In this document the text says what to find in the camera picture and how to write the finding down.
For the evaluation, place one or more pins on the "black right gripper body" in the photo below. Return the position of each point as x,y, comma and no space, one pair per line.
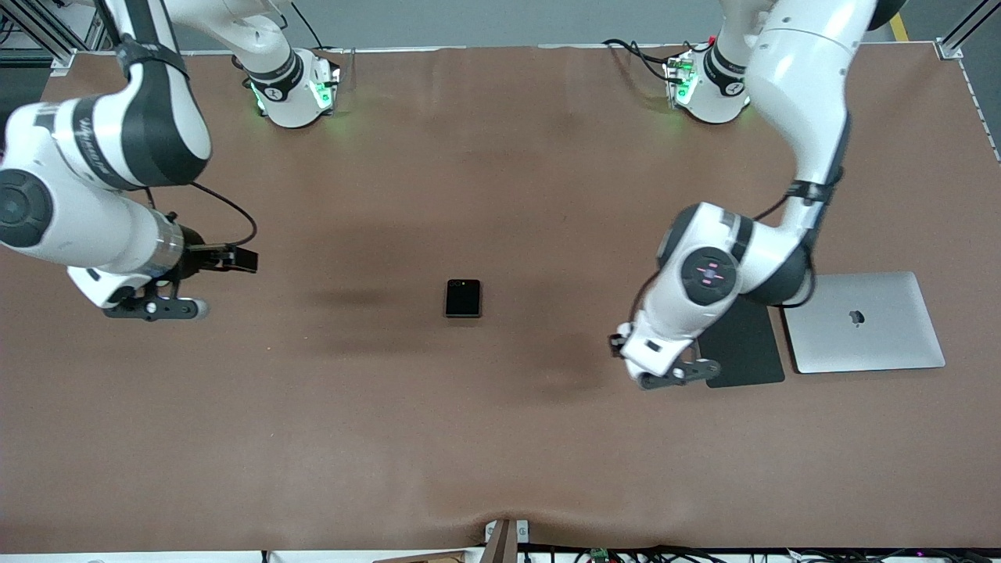
197,258

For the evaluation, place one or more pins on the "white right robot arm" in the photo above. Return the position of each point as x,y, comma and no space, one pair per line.
78,219

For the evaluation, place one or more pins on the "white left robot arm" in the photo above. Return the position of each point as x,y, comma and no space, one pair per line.
805,78

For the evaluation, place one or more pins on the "black mouse pad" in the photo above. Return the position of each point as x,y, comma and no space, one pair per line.
751,352

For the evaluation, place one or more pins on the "brown table cover cloth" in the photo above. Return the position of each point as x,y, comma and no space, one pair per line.
500,430

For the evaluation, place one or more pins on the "silver laptop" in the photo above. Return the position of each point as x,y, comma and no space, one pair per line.
868,328

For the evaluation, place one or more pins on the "metal table edge bracket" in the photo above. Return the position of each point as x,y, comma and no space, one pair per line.
507,539

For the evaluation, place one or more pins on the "aluminium frame profile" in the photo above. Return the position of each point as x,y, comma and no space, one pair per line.
39,31

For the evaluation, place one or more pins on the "metal table corner bracket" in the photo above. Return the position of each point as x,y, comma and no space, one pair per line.
950,48

